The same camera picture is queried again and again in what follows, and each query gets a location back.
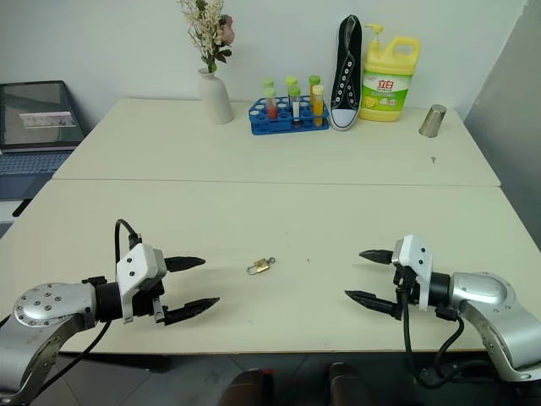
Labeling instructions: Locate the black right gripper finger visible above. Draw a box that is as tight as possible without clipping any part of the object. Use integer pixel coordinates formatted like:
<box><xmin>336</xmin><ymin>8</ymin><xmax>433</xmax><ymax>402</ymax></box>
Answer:
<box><xmin>343</xmin><ymin>289</ymin><xmax>398</xmax><ymax>318</ymax></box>
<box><xmin>358</xmin><ymin>249</ymin><xmax>396</xmax><ymax>266</ymax></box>

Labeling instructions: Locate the yellow dish soap bottle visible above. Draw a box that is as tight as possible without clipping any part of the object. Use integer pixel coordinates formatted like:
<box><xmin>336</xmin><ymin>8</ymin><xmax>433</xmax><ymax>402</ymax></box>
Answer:
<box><xmin>358</xmin><ymin>23</ymin><xmax>422</xmax><ymax>123</ymax></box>

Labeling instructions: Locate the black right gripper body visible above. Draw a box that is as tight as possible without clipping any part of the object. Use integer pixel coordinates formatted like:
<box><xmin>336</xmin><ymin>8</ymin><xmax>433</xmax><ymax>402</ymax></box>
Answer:
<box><xmin>391</xmin><ymin>263</ymin><xmax>420</xmax><ymax>322</ymax></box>

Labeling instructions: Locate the black canvas sneaker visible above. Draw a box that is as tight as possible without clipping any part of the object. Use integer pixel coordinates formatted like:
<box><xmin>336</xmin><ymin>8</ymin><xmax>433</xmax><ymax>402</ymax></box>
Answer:
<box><xmin>328</xmin><ymin>14</ymin><xmax>365</xmax><ymax>132</ymax></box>

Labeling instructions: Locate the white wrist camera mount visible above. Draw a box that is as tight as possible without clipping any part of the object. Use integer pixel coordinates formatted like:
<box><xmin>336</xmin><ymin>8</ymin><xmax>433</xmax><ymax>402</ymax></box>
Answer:
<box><xmin>116</xmin><ymin>244</ymin><xmax>167</xmax><ymax>325</ymax></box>
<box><xmin>391</xmin><ymin>234</ymin><xmax>436</xmax><ymax>312</ymax></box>

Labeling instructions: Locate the dark table underframe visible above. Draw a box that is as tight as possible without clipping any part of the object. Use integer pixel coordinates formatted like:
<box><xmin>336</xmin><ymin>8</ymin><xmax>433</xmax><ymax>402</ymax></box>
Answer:
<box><xmin>57</xmin><ymin>352</ymin><xmax>172</xmax><ymax>374</ymax></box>

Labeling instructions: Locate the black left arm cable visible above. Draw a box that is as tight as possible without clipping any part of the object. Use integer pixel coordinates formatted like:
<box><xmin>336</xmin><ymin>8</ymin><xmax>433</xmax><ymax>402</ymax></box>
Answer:
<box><xmin>41</xmin><ymin>218</ymin><xmax>143</xmax><ymax>384</ymax></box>

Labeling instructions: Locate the white ceramic vase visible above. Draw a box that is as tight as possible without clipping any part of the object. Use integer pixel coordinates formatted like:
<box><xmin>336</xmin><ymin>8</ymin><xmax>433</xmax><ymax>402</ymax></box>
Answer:
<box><xmin>197</xmin><ymin>67</ymin><xmax>235</xmax><ymax>126</ymax></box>

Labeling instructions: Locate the blue test tube rack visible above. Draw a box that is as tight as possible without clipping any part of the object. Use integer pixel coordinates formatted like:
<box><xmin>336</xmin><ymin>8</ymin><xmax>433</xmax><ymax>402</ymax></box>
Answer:
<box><xmin>248</xmin><ymin>96</ymin><xmax>331</xmax><ymax>137</ymax></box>

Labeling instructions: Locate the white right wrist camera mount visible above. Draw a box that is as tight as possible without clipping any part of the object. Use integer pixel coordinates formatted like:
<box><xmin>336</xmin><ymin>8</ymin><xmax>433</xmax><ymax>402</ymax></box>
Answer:
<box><xmin>391</xmin><ymin>234</ymin><xmax>436</xmax><ymax>312</ymax></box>

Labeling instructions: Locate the dark brown rounded shape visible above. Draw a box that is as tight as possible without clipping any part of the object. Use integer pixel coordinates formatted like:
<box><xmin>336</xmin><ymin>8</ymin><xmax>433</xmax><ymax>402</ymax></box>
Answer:
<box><xmin>216</xmin><ymin>368</ymin><xmax>276</xmax><ymax>406</ymax></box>
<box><xmin>326</xmin><ymin>361</ymin><xmax>369</xmax><ymax>406</ymax></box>

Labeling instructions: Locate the grey laptop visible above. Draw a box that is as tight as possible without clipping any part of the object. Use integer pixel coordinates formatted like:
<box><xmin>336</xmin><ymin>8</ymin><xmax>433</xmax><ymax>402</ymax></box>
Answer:
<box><xmin>0</xmin><ymin>80</ymin><xmax>88</xmax><ymax>202</ymax></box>

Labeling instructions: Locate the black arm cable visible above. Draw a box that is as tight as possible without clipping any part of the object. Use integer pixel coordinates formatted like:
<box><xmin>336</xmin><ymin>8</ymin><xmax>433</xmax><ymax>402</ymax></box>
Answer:
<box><xmin>41</xmin><ymin>218</ymin><xmax>143</xmax><ymax>384</ymax></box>
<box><xmin>399</xmin><ymin>291</ymin><xmax>495</xmax><ymax>388</ymax></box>

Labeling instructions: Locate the yellow-capped tube with orange liquid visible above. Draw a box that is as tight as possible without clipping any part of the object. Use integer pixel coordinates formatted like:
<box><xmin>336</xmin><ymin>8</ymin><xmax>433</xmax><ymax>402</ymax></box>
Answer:
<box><xmin>311</xmin><ymin>84</ymin><xmax>326</xmax><ymax>128</ymax></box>

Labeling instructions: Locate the stainless steel cup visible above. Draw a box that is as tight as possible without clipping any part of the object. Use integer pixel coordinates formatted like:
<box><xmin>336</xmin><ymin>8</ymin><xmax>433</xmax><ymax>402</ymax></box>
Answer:
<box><xmin>418</xmin><ymin>104</ymin><xmax>448</xmax><ymax>140</ymax></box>

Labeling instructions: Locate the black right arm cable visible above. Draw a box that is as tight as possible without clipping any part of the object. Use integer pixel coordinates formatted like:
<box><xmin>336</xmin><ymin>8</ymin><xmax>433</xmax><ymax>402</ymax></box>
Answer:
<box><xmin>399</xmin><ymin>291</ymin><xmax>495</xmax><ymax>388</ymax></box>

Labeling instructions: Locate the dried flower bouquet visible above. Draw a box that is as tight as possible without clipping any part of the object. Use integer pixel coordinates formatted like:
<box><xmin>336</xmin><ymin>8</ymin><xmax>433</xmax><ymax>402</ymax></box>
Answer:
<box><xmin>177</xmin><ymin>0</ymin><xmax>234</xmax><ymax>75</ymax></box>

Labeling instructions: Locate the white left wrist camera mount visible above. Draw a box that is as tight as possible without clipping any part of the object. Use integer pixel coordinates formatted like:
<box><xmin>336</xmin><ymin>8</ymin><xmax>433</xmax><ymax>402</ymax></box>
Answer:
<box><xmin>116</xmin><ymin>244</ymin><xmax>167</xmax><ymax>325</ymax></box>

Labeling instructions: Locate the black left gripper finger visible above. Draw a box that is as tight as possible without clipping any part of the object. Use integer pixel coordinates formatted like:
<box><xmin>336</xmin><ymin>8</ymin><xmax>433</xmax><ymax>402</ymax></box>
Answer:
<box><xmin>164</xmin><ymin>255</ymin><xmax>207</xmax><ymax>273</ymax></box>
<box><xmin>163</xmin><ymin>296</ymin><xmax>221</xmax><ymax>327</ymax></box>

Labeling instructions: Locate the green-capped tube with red liquid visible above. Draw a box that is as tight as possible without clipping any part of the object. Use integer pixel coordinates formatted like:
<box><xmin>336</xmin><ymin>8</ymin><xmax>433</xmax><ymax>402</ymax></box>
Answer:
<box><xmin>264</xmin><ymin>86</ymin><xmax>279</xmax><ymax>121</ymax></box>

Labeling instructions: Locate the green-capped tube with white label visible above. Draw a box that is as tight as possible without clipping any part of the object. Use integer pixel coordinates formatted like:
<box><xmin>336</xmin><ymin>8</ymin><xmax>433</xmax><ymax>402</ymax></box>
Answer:
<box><xmin>288</xmin><ymin>86</ymin><xmax>303</xmax><ymax>129</ymax></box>

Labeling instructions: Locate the small brass padlock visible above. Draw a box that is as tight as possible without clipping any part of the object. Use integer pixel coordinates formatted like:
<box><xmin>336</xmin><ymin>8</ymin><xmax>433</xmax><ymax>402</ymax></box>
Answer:
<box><xmin>246</xmin><ymin>258</ymin><xmax>271</xmax><ymax>277</ymax></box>

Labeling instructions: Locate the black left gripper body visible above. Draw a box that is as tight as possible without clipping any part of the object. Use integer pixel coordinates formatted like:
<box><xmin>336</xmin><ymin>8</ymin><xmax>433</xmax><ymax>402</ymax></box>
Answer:
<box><xmin>131</xmin><ymin>276</ymin><xmax>171</xmax><ymax>327</ymax></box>

